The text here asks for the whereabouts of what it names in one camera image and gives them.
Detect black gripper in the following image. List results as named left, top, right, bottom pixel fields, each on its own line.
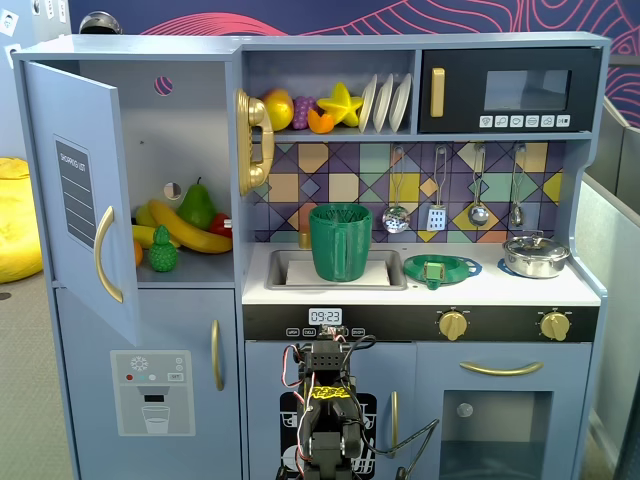
left=298, top=340, right=352, bottom=389

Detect green printed recipient mug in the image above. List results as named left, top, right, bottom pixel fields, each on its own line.
left=308, top=202, right=374, bottom=282

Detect green toy pineapple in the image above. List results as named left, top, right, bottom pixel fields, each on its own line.
left=147, top=224, right=179, bottom=274

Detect blue cabinet door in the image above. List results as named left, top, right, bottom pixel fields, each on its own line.
left=22, top=59, right=141, bottom=347

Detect blue dishwasher door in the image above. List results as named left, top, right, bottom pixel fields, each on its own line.
left=244, top=341, right=418, bottom=480

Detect grey toy sink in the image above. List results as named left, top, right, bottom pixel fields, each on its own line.
left=264, top=248, right=410, bottom=292

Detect blue oven door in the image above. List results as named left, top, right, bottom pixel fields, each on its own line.
left=414, top=342, right=594, bottom=480

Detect gold stove knob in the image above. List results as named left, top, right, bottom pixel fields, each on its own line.
left=438, top=308, right=469, bottom=342
left=538, top=309, right=571, bottom=343

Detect steel toy skimmer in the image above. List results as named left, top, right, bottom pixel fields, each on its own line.
left=382, top=145, right=412, bottom=235

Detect blue wooden toy kitchen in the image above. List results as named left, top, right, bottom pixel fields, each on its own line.
left=10, top=30, right=612, bottom=480

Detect blue fridge door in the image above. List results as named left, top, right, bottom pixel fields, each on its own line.
left=54, top=288, right=242, bottom=480

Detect green printed lid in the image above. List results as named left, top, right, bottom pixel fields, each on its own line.
left=403, top=253, right=484, bottom=291

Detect red toy pepper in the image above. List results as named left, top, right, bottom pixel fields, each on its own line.
left=208, top=212, right=234, bottom=239

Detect grey water dispenser sticker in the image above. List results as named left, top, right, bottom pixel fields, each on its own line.
left=109, top=349, right=197, bottom=437

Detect large yellow toy banana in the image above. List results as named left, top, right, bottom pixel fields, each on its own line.
left=147, top=198, right=234, bottom=255

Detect steel toy spatula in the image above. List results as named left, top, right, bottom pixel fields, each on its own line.
left=426, top=145, right=449, bottom=233

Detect green toy pear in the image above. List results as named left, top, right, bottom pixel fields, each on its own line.
left=176, top=177, right=218, bottom=232

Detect steel toy ladle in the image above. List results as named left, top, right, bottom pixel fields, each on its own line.
left=467, top=144, right=490, bottom=227

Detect small yellow toy banana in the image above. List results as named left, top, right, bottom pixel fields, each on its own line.
left=131, top=224, right=181, bottom=250

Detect gold toy telephone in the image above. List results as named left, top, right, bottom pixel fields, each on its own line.
left=234, top=88, right=276, bottom=197

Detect yellow toy lemon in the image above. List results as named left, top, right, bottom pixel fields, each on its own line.
left=261, top=88, right=295, bottom=132
left=134, top=203, right=160, bottom=229

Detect steel toy pot with lid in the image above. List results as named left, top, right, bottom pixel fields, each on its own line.
left=502, top=230, right=572, bottom=280

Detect orange toy slice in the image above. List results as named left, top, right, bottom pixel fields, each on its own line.
left=306, top=107, right=335, bottom=135

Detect steel toy spoon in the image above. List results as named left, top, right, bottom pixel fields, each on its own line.
left=509, top=145, right=526, bottom=228

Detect purple toy grapes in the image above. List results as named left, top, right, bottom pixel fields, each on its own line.
left=291, top=95, right=319, bottom=131

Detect yellow toy starfruit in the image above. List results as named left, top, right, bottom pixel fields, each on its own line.
left=316, top=82, right=365, bottom=128

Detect white toy plate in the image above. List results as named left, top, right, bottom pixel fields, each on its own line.
left=358, top=73, right=379, bottom=134
left=373, top=73, right=395, bottom=134
left=388, top=72, right=413, bottom=134

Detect black shopping list sticker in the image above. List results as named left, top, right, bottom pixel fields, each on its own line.
left=53, top=133, right=97, bottom=251

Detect black toy microwave door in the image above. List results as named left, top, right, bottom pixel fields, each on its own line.
left=418, top=47, right=604, bottom=135

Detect yellow beanbag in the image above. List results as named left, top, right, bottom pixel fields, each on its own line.
left=0, top=157, right=45, bottom=285

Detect black dome helmet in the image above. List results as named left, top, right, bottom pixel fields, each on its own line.
left=78, top=10, right=123, bottom=36

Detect gold dishwasher handle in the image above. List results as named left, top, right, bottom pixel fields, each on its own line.
left=389, top=390, right=400, bottom=451

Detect gold fridge handle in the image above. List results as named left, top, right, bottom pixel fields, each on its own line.
left=210, top=319, right=225, bottom=392

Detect black power cable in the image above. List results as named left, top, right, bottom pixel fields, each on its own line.
left=369, top=418, right=441, bottom=480

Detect gold oven handle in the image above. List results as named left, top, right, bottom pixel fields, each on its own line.
left=458, top=360, right=545, bottom=377

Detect gold cabinet door handle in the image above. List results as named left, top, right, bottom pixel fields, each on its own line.
left=94, top=205, right=125, bottom=304

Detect gold microwave handle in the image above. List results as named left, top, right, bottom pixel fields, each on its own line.
left=430, top=67, right=446, bottom=119

